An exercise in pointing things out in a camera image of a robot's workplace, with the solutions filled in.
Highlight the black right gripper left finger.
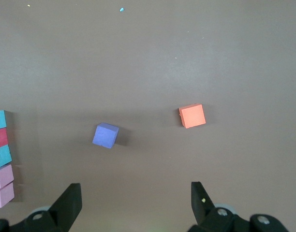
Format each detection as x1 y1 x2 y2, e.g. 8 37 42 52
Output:
0 183 83 232

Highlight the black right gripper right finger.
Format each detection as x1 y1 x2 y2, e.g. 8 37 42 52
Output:
188 181 290 232

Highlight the pink foam cube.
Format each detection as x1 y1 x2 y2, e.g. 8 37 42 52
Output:
0 164 15 190
0 182 15 208

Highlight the red foam cube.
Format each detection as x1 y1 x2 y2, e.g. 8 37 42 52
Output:
0 127 9 150

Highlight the purple foam cube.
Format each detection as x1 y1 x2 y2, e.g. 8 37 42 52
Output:
92 122 119 149

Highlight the orange foam cube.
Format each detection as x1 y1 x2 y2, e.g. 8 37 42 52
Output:
178 103 207 130

